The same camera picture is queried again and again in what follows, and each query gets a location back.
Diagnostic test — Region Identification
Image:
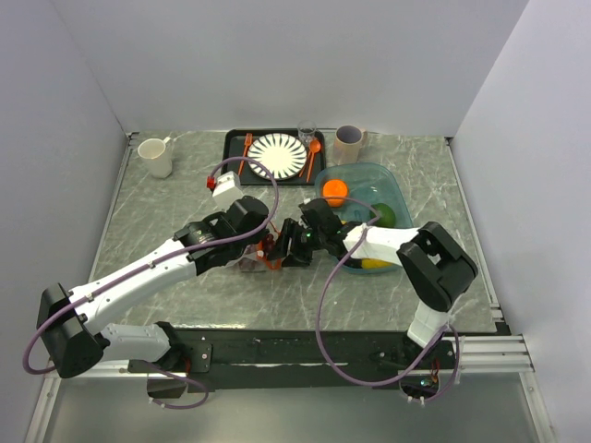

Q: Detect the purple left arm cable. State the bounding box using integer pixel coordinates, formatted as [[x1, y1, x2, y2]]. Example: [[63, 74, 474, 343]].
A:
[[22, 156, 280, 376]]

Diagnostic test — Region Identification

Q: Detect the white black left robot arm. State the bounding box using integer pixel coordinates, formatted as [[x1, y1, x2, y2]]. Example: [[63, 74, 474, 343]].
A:
[[37, 196, 274, 378]]

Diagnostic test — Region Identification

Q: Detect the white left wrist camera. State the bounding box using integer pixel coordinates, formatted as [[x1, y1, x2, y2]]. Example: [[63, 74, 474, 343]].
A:
[[207, 171, 244, 210]]

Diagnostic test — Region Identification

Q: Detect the teal transparent plastic container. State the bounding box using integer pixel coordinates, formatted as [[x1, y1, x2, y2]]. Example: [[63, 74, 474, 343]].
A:
[[315, 162, 414, 275]]

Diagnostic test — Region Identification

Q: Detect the orange fruit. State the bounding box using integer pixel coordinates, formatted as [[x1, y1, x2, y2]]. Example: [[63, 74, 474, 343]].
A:
[[321, 179, 349, 208]]

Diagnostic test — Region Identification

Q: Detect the clear zip top bag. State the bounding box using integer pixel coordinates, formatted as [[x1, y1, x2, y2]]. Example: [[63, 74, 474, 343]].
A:
[[230, 221, 285, 273]]

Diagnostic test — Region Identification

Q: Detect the yellow banana toy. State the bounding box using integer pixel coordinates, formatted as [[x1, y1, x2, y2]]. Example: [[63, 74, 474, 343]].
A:
[[361, 258, 392, 269]]

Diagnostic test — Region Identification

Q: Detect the aluminium frame rail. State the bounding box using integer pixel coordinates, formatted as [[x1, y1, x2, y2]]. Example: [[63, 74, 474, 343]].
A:
[[43, 339, 537, 380]]

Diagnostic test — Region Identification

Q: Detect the green lime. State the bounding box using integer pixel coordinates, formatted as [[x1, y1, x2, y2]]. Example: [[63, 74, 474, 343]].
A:
[[370, 203, 397, 228]]

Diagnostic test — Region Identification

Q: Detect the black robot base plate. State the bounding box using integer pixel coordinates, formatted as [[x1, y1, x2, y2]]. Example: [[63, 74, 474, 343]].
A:
[[127, 322, 458, 391]]

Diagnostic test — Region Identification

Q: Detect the orange plastic spoon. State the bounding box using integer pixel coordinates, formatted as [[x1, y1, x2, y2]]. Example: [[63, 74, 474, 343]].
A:
[[307, 139, 321, 181]]

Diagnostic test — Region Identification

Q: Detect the black serving tray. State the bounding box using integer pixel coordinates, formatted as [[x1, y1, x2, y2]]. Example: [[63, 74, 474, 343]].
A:
[[223, 128, 327, 186]]

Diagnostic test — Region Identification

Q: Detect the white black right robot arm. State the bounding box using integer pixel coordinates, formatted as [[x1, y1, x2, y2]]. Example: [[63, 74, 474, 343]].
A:
[[268, 198, 478, 367]]

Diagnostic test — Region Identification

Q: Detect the beige mug purple inside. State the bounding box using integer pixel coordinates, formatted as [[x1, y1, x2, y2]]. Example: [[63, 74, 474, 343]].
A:
[[333, 125, 368, 165]]

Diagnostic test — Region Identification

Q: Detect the white mug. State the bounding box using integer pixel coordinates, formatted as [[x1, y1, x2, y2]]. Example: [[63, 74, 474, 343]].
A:
[[137, 137, 173, 179]]

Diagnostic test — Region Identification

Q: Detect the white black striped plate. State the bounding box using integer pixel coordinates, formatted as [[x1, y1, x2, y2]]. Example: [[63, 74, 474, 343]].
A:
[[247, 133, 308, 181]]

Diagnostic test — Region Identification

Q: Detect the orange plastic fork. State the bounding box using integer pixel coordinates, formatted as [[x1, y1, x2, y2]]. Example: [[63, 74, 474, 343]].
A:
[[238, 133, 253, 175]]

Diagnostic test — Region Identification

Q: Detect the clear drinking glass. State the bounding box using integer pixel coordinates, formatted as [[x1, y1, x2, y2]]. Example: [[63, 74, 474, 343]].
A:
[[297, 120, 317, 148]]

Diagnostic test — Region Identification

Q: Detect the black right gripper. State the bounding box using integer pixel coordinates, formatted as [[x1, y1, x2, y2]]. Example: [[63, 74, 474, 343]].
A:
[[267, 217, 327, 268]]

